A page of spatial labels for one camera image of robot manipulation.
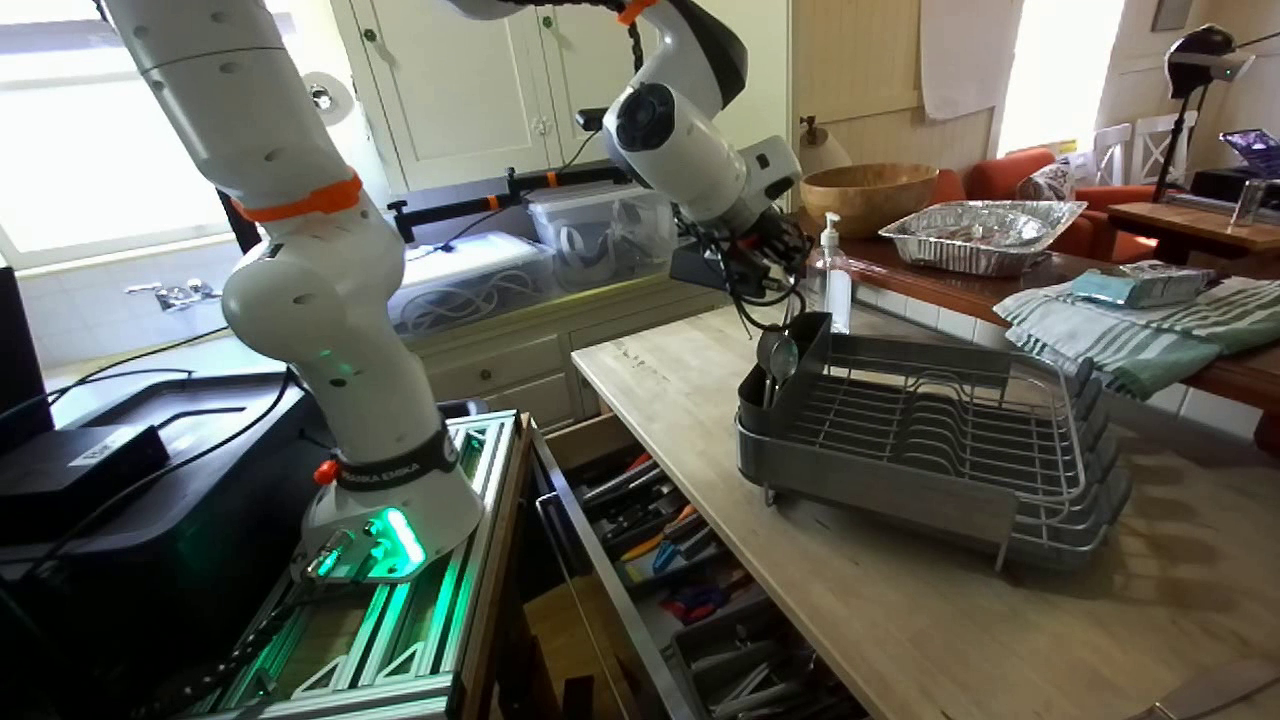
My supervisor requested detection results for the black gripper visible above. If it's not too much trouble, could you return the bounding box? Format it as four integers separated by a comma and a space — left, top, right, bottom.
716, 216, 821, 335

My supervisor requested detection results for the silver metal spoon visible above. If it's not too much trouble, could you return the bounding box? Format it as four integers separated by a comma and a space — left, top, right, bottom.
754, 331, 804, 410

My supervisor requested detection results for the clear hand sanitizer pump bottle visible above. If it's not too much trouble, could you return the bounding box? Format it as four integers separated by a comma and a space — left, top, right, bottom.
810, 210, 859, 335

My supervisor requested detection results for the large wooden bowl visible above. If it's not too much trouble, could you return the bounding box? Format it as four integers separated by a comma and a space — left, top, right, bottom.
795, 160, 952, 245

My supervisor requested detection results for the dark wooden table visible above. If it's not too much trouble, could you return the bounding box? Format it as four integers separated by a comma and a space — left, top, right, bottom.
795, 203, 1280, 421

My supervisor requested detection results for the clear plastic storage bin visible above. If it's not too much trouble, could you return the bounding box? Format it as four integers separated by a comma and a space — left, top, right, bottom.
525, 182, 687, 294
382, 234, 560, 335

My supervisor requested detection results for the grey dish rack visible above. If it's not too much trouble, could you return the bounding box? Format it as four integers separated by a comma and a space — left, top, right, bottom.
732, 312, 1137, 575

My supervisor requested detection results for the aluminium foil tray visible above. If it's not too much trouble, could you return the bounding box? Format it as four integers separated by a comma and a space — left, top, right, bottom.
876, 195, 1093, 279

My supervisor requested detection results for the white low cabinet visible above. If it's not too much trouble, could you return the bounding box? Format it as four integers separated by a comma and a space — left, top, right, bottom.
394, 271, 743, 434

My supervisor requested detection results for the red sofa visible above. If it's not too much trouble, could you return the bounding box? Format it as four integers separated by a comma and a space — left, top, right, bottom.
957, 147, 1166, 265

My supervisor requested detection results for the black rod with orange clamps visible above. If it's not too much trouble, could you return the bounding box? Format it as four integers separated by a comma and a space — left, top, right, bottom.
382, 155, 638, 245

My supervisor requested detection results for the open tool drawer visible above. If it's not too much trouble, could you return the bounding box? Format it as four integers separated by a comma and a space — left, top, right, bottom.
527, 421, 870, 720

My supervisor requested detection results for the light blue flat packet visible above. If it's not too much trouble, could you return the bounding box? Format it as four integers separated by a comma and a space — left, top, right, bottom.
1066, 261, 1218, 318

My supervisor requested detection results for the small brown side table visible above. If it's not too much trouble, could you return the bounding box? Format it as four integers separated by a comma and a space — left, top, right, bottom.
1101, 195, 1280, 265

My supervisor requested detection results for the black floor lamp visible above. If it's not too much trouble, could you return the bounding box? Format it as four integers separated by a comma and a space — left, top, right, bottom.
1148, 21, 1261, 210

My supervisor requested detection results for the purple object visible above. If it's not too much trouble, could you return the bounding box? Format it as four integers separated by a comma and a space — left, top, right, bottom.
1218, 125, 1280, 182

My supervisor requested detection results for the large black controller box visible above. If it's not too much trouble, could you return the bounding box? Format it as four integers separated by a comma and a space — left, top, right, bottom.
0, 374, 340, 720

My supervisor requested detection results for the small black flat box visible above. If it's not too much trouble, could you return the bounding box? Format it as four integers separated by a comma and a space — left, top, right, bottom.
0, 415, 174, 544

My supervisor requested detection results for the black computer monitor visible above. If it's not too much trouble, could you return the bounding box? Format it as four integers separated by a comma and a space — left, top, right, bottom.
0, 257, 56, 457

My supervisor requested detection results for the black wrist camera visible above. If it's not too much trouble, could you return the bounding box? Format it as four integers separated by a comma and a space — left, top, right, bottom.
667, 236, 734, 294

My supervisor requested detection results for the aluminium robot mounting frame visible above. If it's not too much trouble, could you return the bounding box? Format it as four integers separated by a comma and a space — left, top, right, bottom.
196, 410, 527, 720

